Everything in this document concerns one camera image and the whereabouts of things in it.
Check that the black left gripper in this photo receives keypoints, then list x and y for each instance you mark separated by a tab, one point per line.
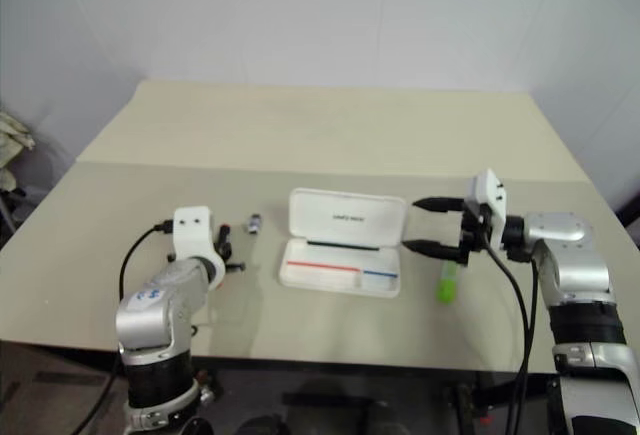
225	253

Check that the white open pencil case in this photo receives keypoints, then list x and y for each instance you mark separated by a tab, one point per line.
345	242

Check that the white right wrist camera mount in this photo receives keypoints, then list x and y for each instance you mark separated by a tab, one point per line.
492	200

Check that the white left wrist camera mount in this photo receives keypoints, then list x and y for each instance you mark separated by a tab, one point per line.
192	237

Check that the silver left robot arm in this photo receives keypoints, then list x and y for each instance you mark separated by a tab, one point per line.
150	312

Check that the crumpled pale cloth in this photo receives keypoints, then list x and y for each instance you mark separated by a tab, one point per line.
11	140

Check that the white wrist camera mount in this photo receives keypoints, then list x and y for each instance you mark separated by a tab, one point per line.
492	200
192	237

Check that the black bracket with red spot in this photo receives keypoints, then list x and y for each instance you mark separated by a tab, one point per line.
470	402

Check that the green marker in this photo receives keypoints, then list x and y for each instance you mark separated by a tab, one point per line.
446	285

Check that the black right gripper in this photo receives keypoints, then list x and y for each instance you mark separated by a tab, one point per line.
474	235

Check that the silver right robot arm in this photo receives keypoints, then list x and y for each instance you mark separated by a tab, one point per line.
575	275

